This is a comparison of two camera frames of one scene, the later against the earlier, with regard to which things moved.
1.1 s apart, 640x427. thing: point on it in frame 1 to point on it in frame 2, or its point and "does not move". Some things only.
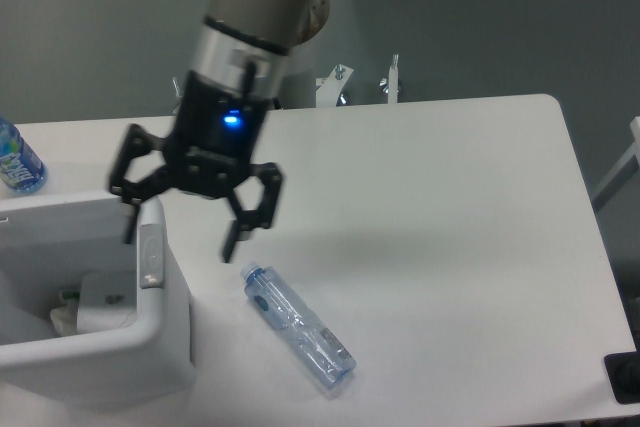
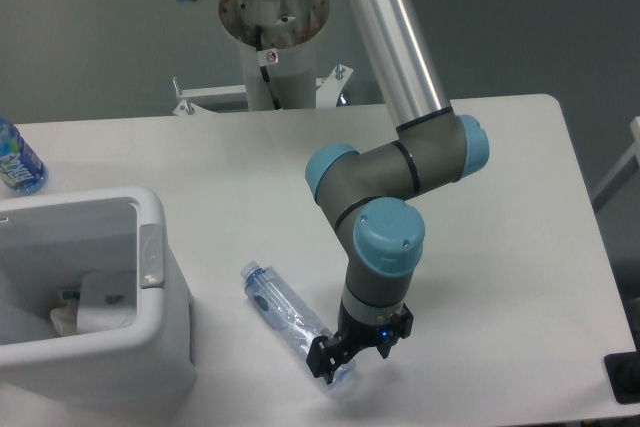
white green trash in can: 64,317 does not move
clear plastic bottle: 323,354 does not move
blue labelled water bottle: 21,169 does not move
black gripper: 212,142 to 325,355
